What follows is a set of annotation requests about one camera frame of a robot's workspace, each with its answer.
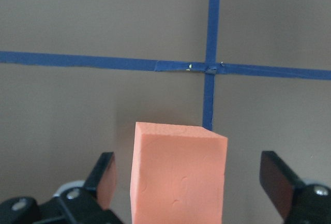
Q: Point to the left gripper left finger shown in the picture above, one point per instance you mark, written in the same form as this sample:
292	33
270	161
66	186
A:
88	201

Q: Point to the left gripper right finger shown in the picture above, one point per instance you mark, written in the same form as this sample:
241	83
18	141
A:
295	199

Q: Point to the orange foam block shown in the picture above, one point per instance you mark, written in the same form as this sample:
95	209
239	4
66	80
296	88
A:
177	174

